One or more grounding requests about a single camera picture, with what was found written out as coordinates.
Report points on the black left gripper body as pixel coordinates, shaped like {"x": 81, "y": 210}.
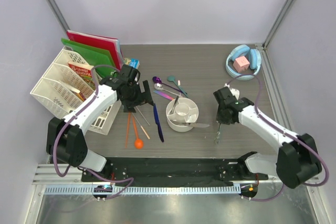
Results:
{"x": 134, "y": 96}

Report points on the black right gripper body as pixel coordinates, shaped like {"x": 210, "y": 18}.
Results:
{"x": 221, "y": 117}

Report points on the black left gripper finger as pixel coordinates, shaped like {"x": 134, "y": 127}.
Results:
{"x": 147, "y": 97}
{"x": 129, "y": 108}

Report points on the orange chopstick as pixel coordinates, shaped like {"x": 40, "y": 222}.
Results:
{"x": 127, "y": 132}

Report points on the white round divided container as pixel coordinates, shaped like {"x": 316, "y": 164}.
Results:
{"x": 186, "y": 111}

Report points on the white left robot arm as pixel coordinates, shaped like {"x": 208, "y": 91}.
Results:
{"x": 66, "y": 137}

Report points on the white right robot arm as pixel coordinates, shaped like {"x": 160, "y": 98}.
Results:
{"x": 296, "y": 158}

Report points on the purple metallic spoon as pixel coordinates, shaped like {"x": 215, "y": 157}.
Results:
{"x": 158, "y": 80}

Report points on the teal spoon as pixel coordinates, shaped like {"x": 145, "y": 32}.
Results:
{"x": 172, "y": 78}

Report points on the blue card box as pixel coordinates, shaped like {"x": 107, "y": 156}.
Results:
{"x": 135, "y": 63}

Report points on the blue metallic knife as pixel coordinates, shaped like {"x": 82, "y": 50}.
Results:
{"x": 157, "y": 121}

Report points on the pink cube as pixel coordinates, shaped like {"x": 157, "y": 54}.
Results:
{"x": 241, "y": 64}

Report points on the green folder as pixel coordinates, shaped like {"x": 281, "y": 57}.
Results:
{"x": 93, "y": 56}

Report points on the red folder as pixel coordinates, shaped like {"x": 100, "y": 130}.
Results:
{"x": 112, "y": 45}

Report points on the light blue headphones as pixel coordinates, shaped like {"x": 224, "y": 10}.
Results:
{"x": 252, "y": 55}

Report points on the white plastic file organizer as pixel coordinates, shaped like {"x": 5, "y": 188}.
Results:
{"x": 60, "y": 90}

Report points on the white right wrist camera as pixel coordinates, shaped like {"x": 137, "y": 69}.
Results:
{"x": 235, "y": 92}

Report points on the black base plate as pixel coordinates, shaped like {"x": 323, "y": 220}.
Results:
{"x": 180, "y": 172}

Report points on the white slotted cable duct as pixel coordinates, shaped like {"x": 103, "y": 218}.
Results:
{"x": 102, "y": 189}

